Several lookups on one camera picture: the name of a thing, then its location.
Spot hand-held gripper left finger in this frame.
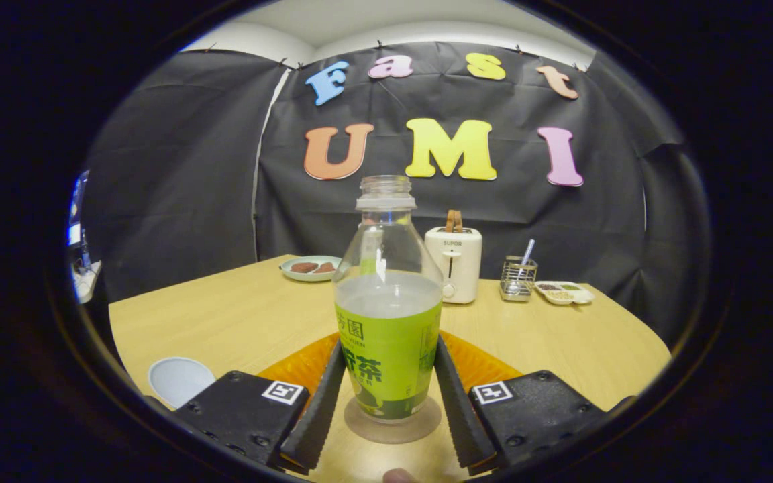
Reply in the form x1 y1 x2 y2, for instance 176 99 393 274
172 333 348 476

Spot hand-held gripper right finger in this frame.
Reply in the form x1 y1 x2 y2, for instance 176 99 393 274
435 330 635 474

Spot round brown coaster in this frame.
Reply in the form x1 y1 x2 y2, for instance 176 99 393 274
344 396 442 445

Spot green label juice bottle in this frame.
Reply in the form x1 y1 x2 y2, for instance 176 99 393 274
332 175 444 423

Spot pale grey cup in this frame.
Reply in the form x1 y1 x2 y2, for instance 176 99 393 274
148 356 217 410

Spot wooden table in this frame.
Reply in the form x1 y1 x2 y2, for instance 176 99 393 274
108 254 672 483

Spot pale green plate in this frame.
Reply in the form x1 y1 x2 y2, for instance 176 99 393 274
280 255 343 282

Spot white toaster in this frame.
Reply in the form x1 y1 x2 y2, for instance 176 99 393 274
424 226 483 305

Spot white divided tray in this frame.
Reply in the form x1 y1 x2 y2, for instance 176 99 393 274
534 280 595 306

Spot white device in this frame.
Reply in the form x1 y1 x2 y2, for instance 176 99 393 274
72 250 102 304

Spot black backdrop cloth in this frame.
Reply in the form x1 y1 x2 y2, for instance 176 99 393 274
81 42 713 350

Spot computer monitor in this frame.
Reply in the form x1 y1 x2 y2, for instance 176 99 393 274
68 171 89 249

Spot metal wire holder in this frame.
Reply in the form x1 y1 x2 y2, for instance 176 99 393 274
500 256 539 302

